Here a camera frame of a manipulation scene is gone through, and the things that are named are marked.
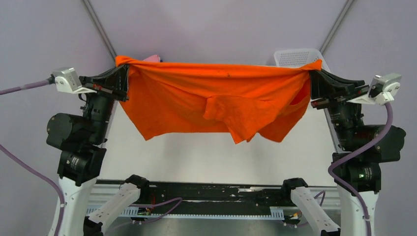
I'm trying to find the white slotted cable duct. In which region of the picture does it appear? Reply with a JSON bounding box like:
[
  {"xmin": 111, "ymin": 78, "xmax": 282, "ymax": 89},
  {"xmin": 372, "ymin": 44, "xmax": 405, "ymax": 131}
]
[{"xmin": 85, "ymin": 206, "xmax": 285, "ymax": 220}]

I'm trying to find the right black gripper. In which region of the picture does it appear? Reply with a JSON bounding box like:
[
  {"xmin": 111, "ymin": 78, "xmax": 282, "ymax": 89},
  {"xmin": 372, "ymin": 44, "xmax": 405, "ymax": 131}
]
[{"xmin": 306, "ymin": 63, "xmax": 366, "ymax": 147}]

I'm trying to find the orange t-shirt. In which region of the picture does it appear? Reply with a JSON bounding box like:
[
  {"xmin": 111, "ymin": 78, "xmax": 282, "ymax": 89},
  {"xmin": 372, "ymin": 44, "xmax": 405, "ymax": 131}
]
[{"xmin": 116, "ymin": 56, "xmax": 322, "ymax": 144}]

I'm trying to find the right corner metal post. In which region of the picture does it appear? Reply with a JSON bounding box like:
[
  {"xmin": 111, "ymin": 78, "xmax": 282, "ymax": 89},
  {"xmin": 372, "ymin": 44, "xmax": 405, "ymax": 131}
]
[{"xmin": 319, "ymin": 0, "xmax": 356, "ymax": 55}]

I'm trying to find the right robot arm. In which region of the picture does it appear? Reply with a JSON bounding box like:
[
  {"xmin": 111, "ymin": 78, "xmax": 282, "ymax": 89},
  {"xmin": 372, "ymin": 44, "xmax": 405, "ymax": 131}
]
[{"xmin": 281, "ymin": 69, "xmax": 406, "ymax": 236}]

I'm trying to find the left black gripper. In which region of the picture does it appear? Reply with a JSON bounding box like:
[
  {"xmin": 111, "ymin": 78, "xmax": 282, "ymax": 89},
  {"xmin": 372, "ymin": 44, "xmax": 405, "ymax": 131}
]
[{"xmin": 79, "ymin": 60, "xmax": 131, "ymax": 140}]

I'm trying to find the pink folded t-shirt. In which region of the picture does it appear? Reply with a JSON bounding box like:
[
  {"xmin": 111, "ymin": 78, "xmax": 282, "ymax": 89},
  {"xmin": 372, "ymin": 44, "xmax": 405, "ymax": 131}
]
[{"xmin": 143, "ymin": 55, "xmax": 163, "ymax": 62}]

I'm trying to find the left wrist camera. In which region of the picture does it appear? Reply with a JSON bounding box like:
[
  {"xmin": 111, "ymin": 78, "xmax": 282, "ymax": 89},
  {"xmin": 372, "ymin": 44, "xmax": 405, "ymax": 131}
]
[{"xmin": 52, "ymin": 67, "xmax": 96, "ymax": 94}]

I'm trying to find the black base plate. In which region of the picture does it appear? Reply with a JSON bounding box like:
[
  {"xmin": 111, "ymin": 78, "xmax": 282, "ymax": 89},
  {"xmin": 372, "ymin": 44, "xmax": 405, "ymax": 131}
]
[{"xmin": 97, "ymin": 180, "xmax": 313, "ymax": 217}]

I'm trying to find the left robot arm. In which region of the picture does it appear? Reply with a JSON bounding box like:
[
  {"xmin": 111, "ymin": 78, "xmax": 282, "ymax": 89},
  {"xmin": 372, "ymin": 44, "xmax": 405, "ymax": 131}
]
[{"xmin": 46, "ymin": 65, "xmax": 151, "ymax": 236}]

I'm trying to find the aluminium frame rail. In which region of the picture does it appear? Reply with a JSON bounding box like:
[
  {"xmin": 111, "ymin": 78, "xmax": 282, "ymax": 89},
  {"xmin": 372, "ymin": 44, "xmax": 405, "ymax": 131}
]
[{"xmin": 87, "ymin": 180, "xmax": 340, "ymax": 214}]

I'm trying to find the corner metal post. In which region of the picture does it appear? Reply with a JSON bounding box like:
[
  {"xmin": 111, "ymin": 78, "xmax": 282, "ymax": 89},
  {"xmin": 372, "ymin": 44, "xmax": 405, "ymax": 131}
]
[
  {"xmin": 319, "ymin": 0, "xmax": 356, "ymax": 55},
  {"xmin": 81, "ymin": 0, "xmax": 117, "ymax": 60}
]

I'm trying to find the left corner metal post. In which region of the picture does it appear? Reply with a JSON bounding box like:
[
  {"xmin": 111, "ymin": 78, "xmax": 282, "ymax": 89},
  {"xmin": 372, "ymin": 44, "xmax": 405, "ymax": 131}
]
[{"xmin": 81, "ymin": 0, "xmax": 117, "ymax": 60}]

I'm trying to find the white plastic basket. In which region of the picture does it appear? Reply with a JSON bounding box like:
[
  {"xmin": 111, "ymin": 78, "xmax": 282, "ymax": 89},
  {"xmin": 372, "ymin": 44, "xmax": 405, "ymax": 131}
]
[{"xmin": 274, "ymin": 48, "xmax": 346, "ymax": 154}]

